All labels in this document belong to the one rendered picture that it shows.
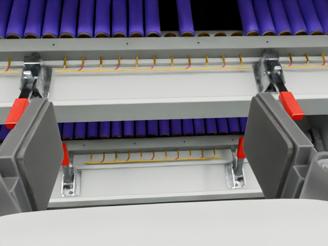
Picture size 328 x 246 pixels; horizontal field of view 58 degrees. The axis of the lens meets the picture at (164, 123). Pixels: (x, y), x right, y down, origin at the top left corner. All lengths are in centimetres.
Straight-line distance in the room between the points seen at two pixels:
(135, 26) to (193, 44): 7
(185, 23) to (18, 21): 20
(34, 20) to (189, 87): 20
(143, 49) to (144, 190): 24
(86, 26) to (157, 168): 25
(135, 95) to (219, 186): 24
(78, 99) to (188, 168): 24
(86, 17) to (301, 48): 26
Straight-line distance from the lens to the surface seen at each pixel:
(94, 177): 50
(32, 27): 40
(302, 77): 40
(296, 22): 42
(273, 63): 36
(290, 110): 31
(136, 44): 35
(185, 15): 39
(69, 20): 39
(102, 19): 38
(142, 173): 50
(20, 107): 31
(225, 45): 36
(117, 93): 34
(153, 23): 38
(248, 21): 40
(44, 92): 36
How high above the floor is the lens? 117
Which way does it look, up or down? 45 degrees down
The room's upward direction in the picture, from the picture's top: 2 degrees clockwise
